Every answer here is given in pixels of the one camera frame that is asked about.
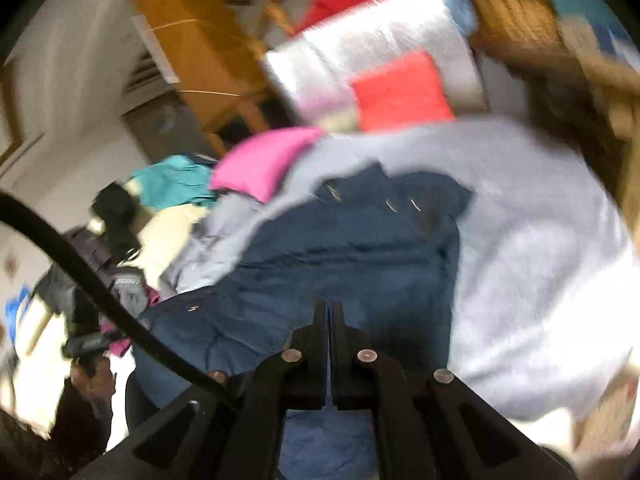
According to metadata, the magenta cloth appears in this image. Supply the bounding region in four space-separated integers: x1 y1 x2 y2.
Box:
100 287 161 356

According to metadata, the red-orange pillow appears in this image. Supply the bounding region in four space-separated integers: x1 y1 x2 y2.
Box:
350 51 456 133

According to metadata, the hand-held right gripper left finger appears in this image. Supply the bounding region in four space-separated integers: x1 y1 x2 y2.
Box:
70 300 331 480

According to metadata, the grey collared shirt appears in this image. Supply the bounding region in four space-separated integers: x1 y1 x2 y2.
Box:
160 175 321 296

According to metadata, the wicker basket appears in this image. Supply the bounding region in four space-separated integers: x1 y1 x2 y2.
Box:
467 0 561 53

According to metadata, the navy blue padded jacket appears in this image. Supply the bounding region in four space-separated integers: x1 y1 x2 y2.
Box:
127 162 473 480

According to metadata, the person's left hand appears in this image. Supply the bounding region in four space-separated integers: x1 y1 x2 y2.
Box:
70 355 117 403

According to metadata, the silver foil insulation panel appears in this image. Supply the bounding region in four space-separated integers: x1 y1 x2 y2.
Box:
263 0 486 131

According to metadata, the black cable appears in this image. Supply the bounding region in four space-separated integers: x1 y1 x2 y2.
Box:
0 192 241 411

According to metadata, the person's left forearm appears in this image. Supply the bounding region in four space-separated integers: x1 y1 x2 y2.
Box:
47 390 115 456

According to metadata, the black garment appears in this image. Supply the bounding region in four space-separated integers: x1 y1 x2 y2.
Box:
92 182 143 261

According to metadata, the teal garment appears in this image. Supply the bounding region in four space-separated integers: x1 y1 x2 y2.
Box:
131 155 218 208

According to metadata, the cream sofa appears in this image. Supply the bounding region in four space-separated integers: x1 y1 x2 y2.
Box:
10 180 211 441

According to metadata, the wooden bench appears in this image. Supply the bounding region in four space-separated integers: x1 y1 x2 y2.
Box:
470 35 640 211

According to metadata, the pink pillow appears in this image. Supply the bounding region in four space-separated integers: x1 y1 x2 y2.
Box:
209 127 326 204

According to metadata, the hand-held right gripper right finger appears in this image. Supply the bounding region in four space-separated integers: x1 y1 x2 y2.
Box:
330 300 576 480

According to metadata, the wooden pillar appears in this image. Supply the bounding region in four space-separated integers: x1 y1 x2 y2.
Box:
117 0 281 158

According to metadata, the grey blanket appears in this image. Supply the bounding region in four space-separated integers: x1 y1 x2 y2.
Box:
165 120 640 423

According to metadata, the dark grey puffer jacket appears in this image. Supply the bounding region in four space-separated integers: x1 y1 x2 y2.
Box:
32 227 116 321

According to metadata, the grey patterned cloth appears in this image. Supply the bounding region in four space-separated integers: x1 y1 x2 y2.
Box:
112 267 151 316

